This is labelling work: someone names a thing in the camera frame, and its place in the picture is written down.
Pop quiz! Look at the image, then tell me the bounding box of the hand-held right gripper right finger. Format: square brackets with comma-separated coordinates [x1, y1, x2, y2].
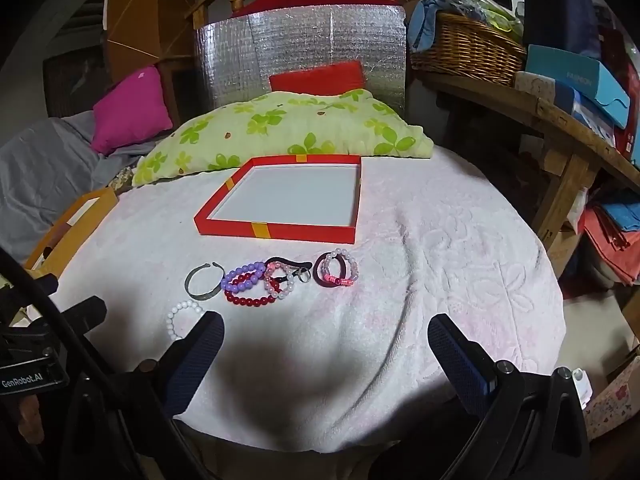
[428, 314, 592, 480]

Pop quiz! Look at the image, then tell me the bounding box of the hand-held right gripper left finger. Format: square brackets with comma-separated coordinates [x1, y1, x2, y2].
[65, 311, 226, 480]

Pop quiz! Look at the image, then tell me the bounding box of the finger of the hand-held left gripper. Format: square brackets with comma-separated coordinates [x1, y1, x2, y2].
[27, 272, 59, 297]
[57, 296, 108, 338]

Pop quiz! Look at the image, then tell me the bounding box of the white bead bracelet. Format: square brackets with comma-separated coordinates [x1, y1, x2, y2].
[166, 300, 206, 344]

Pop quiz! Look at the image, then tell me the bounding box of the grey bangle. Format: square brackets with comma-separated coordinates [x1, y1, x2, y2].
[185, 261, 226, 302]

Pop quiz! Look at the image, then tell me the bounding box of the dark red bead bracelet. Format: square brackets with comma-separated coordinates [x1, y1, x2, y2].
[225, 272, 281, 307]

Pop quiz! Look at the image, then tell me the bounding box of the purple bead bracelet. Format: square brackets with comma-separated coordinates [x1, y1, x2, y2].
[221, 261, 266, 294]

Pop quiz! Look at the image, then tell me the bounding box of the white pink pearl bracelet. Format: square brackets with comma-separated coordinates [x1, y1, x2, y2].
[263, 261, 296, 301]

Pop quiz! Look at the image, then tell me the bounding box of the black hair tie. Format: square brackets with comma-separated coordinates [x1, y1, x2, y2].
[267, 255, 314, 284]

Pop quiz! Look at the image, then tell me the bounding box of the clear bead bracelet pink section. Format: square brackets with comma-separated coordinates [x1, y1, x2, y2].
[322, 248, 360, 287]

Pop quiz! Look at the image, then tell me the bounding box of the maroon hair tie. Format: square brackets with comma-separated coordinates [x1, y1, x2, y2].
[313, 252, 352, 289]

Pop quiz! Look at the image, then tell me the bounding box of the shallow red cardboard box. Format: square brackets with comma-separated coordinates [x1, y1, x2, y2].
[194, 155, 363, 245]

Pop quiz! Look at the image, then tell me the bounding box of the orange cardboard box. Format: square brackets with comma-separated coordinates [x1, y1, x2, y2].
[24, 187, 120, 277]

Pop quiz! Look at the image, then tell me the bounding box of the grey blanket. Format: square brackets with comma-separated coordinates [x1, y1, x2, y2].
[0, 110, 151, 253]

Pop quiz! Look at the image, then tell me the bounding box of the small white plastic object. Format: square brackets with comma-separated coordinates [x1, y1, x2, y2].
[571, 367, 594, 405]

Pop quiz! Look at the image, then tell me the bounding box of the floral print box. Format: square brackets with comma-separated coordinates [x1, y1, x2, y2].
[582, 354, 640, 442]

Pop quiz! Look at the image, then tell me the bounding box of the magenta pillow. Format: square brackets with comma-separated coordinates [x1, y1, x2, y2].
[91, 65, 174, 155]

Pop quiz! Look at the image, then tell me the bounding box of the stack of folded towels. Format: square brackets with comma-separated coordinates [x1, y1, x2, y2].
[581, 194, 640, 287]

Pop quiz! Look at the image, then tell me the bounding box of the green floral pillow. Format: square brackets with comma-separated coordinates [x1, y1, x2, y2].
[132, 88, 435, 187]

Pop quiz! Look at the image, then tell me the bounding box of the brown cardboard board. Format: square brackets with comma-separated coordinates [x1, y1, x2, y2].
[102, 0, 197, 82]

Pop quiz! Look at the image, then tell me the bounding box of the red cushion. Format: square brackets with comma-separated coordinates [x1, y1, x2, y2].
[269, 60, 366, 96]

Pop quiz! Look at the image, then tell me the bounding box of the light blue cardboard box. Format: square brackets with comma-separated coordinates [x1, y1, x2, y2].
[524, 44, 631, 130]

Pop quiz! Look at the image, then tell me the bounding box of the wicker basket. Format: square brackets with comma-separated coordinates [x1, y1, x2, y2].
[410, 12, 529, 87]

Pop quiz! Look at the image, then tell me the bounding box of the silver foil insulation mat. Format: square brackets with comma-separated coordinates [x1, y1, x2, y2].
[193, 4, 407, 114]

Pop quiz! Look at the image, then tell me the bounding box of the blue cloth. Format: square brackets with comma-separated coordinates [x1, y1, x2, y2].
[407, 0, 453, 54]

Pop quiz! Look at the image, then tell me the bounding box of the dark blue bag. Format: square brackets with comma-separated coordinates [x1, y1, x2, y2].
[521, 0, 602, 59]

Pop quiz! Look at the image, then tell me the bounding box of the black cable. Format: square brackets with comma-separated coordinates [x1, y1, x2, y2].
[0, 246, 133, 413]

